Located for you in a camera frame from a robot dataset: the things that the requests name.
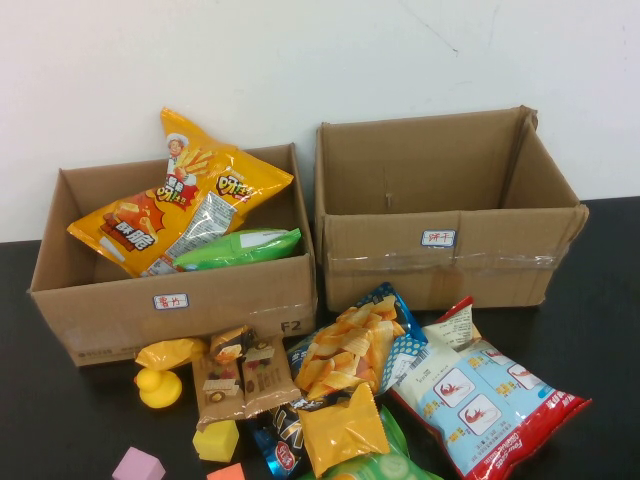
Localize large yellow fries chip bag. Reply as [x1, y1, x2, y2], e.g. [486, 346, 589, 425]
[66, 106, 295, 279]

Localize green snack bag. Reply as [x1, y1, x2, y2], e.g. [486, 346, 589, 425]
[172, 227, 303, 272]

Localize small orange-brown snack packet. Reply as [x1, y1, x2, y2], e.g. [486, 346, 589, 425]
[208, 324, 256, 364]

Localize brown nut snack packet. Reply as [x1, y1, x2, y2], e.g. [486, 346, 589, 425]
[241, 332, 303, 419]

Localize brown wafer snack packet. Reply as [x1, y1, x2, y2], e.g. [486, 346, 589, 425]
[192, 349, 246, 434]

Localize small orange snack packet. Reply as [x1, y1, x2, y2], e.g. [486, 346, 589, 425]
[134, 337, 209, 374]

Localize small plain yellow snack packet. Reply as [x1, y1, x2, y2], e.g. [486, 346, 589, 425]
[297, 382, 391, 479]

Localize black and blue snack bag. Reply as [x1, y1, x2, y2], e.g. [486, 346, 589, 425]
[247, 389, 351, 479]

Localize cardboard box with clear tape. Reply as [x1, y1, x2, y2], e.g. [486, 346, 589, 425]
[313, 104, 591, 314]

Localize cardboard box marked F2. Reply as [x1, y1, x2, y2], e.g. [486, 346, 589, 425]
[28, 142, 319, 369]

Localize blue bag of orange chips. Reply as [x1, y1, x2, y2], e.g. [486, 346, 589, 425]
[287, 282, 430, 401]

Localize yellow rubber duck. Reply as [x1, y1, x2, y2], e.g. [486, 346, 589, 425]
[133, 367, 184, 410]

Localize red light-blue shrimp cracker bag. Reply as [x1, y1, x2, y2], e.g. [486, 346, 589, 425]
[389, 294, 594, 480]

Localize yellow foam cube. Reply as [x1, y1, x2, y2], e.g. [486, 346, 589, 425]
[192, 419, 240, 464]

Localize green cucumber chip bag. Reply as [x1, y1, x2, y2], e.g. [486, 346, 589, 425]
[299, 404, 444, 480]

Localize orange foam cube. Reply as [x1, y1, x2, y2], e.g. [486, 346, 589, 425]
[205, 462, 246, 480]

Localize pink foam cube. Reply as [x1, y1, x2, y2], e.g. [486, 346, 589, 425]
[111, 446, 166, 480]

